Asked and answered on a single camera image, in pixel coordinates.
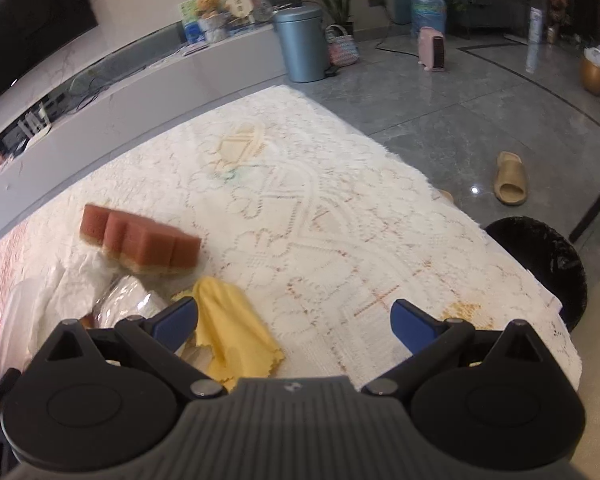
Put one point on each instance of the brown teddy bear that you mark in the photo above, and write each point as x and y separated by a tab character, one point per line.
207	6

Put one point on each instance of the white plastic bag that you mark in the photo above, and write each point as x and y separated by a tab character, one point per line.
45	295

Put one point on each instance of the decorative plate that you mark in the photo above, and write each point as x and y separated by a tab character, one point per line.
264	10

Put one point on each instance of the reddish brown sponge strip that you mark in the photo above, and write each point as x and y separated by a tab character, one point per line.
145	242

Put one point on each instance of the woven pastel basket bag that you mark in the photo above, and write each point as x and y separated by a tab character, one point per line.
342	50

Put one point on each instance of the gold pot with white bag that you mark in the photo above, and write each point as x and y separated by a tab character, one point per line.
596	72

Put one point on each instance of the pink space heater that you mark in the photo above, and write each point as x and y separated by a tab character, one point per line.
431	50

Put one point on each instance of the white round ornament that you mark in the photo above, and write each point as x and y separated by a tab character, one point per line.
239	5

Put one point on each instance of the yellow microfibre cloth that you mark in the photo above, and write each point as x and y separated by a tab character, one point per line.
235	325

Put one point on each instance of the blue water jug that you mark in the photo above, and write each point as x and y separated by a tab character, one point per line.
429	7

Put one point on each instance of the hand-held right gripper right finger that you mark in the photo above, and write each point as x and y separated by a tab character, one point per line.
409	327

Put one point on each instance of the white router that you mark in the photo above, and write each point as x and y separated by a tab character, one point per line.
36	122

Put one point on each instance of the green printed picture board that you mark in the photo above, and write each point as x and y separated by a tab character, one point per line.
190	22

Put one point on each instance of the black lined waste bin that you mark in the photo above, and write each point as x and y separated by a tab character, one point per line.
545	260

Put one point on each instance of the black wall television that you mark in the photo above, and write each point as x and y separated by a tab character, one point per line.
25	25

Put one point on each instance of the blue grey trash bin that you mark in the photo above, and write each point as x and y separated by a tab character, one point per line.
300	45

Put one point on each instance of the white bottle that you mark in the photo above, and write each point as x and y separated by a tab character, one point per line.
535	25

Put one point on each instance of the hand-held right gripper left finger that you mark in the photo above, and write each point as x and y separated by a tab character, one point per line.
176	321

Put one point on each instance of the tan slipper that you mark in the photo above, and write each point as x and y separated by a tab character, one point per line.
511	180
446	196

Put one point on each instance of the clear plastic bag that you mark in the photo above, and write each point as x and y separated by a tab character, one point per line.
125	297

